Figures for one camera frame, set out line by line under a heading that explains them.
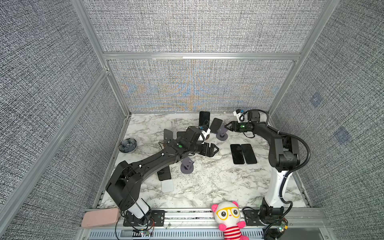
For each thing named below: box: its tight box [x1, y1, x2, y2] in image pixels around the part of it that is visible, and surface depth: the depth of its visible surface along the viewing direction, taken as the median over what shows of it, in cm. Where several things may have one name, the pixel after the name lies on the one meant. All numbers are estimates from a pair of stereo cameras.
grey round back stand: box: [216, 124, 228, 141], surface depth 106 cm
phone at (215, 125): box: [209, 117, 223, 133], surface depth 115 cm
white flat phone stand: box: [161, 179, 174, 193], surface depth 85 cm
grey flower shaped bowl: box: [118, 138, 138, 153], surface depth 99 cm
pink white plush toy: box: [211, 201, 249, 240], surface depth 70 cm
